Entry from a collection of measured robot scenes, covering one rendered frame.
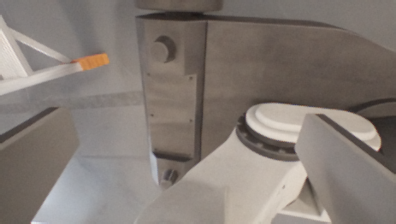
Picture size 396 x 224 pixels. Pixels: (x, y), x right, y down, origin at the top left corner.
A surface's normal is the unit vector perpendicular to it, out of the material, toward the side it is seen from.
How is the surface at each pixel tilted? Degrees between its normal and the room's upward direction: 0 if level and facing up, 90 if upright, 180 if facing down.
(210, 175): 90
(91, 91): 0
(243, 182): 90
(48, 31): 0
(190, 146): 0
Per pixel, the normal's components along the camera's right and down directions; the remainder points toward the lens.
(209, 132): -0.19, 0.48
